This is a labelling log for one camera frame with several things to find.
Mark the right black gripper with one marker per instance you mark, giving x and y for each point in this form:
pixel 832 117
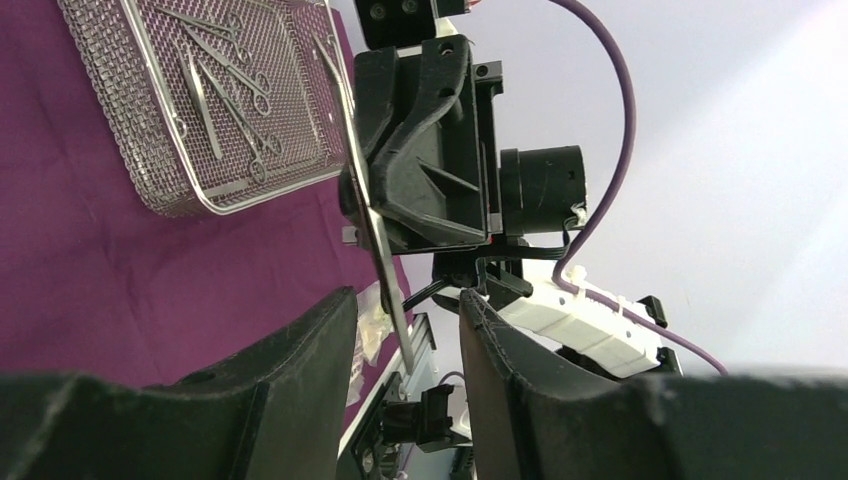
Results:
pixel 424 114

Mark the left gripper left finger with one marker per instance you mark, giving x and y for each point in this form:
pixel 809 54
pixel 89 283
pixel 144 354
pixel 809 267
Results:
pixel 273 410

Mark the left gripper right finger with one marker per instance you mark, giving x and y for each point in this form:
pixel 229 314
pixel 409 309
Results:
pixel 535 415

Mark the white gauze bag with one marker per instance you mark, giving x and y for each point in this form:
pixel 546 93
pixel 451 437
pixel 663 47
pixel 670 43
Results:
pixel 374 326

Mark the metal tweezers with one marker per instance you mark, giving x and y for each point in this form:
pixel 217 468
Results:
pixel 198 98
pixel 372 227

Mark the purple cloth wrap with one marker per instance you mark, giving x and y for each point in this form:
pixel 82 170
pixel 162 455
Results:
pixel 91 279

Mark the wire mesh instrument tray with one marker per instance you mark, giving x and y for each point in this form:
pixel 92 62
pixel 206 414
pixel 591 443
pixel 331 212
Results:
pixel 132 56

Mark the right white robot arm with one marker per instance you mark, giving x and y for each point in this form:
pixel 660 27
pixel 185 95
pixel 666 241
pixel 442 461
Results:
pixel 540 291

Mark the metal surgical scissors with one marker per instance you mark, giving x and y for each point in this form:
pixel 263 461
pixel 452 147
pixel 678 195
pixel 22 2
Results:
pixel 228 30

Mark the metal forceps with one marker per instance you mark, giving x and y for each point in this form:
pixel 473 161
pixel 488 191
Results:
pixel 259 144
pixel 257 83

